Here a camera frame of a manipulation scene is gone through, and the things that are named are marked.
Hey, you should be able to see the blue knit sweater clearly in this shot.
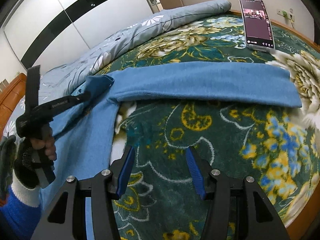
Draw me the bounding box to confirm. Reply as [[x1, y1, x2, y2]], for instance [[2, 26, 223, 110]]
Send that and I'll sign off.
[[40, 61, 301, 239]]

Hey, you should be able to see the blue sleeve forearm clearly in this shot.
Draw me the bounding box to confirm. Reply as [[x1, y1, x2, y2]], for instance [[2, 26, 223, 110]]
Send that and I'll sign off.
[[1, 174, 41, 239]]

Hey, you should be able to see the left hand in glove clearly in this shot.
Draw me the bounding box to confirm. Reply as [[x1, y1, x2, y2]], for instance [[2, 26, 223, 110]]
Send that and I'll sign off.
[[1, 126, 56, 200]]

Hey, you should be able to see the light blue floral quilt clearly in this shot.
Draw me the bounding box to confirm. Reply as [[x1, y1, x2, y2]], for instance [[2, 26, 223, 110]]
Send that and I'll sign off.
[[2, 0, 232, 140]]

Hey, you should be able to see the green floral bed blanket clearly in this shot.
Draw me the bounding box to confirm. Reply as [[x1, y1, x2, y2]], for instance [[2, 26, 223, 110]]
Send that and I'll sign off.
[[101, 13, 319, 239]]

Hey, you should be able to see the white black wardrobe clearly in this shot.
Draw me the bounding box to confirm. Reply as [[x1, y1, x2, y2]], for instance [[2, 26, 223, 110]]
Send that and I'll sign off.
[[1, 0, 152, 80]]

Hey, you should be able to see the smartphone with lit screen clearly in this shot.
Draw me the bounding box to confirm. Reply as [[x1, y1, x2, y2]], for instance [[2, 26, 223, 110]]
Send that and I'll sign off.
[[239, 0, 275, 53]]

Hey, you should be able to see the wall power socket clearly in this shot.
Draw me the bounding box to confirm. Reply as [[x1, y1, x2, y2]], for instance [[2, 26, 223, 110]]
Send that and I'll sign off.
[[277, 9, 295, 22]]

